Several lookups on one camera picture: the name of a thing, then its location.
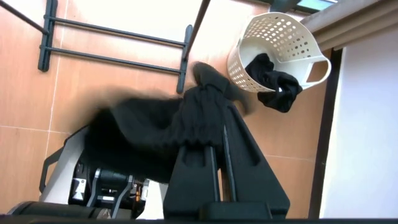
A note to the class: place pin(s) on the window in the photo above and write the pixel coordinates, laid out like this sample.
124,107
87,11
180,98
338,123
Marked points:
314,3

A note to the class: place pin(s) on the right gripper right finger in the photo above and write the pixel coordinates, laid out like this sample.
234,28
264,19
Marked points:
252,183

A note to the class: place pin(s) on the white laundry basket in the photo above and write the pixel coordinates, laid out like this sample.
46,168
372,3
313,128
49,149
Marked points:
280,34

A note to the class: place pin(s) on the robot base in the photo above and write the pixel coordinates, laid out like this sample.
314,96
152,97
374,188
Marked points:
62,174

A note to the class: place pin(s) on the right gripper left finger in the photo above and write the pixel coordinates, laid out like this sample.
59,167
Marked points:
189,186

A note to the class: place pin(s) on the beige curtain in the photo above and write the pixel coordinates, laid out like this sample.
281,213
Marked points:
357,21

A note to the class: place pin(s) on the black clothes rack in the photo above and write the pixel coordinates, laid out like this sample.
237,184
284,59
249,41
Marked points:
47,37

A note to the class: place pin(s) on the black garment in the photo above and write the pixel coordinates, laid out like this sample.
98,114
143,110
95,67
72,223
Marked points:
140,133

